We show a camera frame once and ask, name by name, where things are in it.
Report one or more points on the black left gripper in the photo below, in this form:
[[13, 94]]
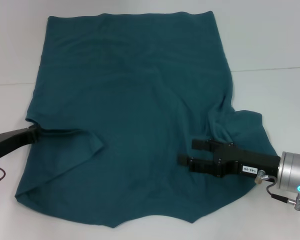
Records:
[[12, 141]]

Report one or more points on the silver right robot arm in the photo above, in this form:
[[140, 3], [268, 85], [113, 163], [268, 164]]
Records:
[[293, 172]]

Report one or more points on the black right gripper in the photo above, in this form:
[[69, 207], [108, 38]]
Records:
[[247, 158]]

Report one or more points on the teal blue t-shirt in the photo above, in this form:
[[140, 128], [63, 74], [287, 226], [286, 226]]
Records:
[[140, 87]]

